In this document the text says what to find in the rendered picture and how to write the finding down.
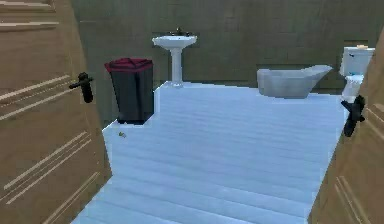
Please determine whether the black trash can red lid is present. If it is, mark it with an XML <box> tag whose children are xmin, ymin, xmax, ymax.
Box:
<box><xmin>104</xmin><ymin>57</ymin><xmax>155</xmax><ymax>126</ymax></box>

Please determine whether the black sink faucet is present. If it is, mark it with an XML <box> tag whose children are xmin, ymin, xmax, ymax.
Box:
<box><xmin>169</xmin><ymin>27</ymin><xmax>192</xmax><ymax>37</ymax></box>

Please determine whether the white bathtub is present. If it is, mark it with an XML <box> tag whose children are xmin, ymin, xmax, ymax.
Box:
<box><xmin>256</xmin><ymin>64</ymin><xmax>334</xmax><ymax>100</ymax></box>

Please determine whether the brown panelled room door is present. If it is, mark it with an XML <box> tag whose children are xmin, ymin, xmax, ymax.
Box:
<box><xmin>307</xmin><ymin>27</ymin><xmax>384</xmax><ymax>224</ymax></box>
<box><xmin>0</xmin><ymin>0</ymin><xmax>113</xmax><ymax>224</ymax></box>

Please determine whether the white toilet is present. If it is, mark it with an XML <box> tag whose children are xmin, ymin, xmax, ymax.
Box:
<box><xmin>339</xmin><ymin>46</ymin><xmax>376</xmax><ymax>103</ymax></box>

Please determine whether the white pedestal sink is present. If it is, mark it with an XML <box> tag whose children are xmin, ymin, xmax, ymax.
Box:
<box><xmin>151</xmin><ymin>34</ymin><xmax>198</xmax><ymax>88</ymax></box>

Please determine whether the black door handle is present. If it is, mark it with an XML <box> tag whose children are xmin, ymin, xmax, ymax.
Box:
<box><xmin>340</xmin><ymin>94</ymin><xmax>366</xmax><ymax>138</ymax></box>
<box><xmin>68</xmin><ymin>71</ymin><xmax>95</xmax><ymax>104</ymax></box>

